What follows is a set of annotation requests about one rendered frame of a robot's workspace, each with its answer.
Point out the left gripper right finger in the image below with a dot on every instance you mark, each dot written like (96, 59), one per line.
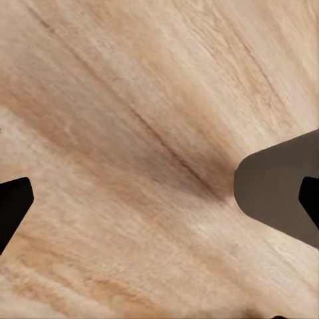
(309, 198)

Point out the trash can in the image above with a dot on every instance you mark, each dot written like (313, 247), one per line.
(266, 186)

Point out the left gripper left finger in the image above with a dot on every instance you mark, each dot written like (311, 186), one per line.
(16, 197)

